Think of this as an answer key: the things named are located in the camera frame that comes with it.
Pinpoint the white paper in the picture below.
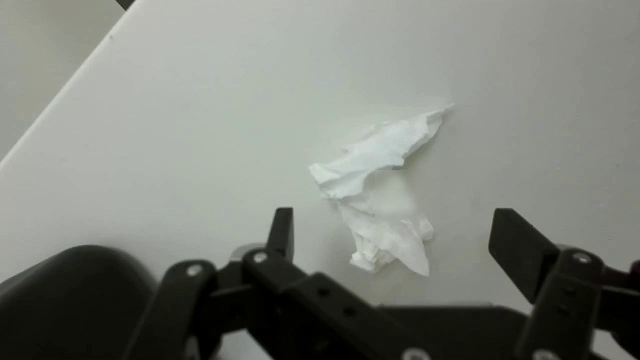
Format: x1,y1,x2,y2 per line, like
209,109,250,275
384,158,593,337
307,103,456,277

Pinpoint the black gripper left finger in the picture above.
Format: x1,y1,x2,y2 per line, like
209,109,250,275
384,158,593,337
122,206,436,360

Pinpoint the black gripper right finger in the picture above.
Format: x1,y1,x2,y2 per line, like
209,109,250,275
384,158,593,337
486,206,640,360

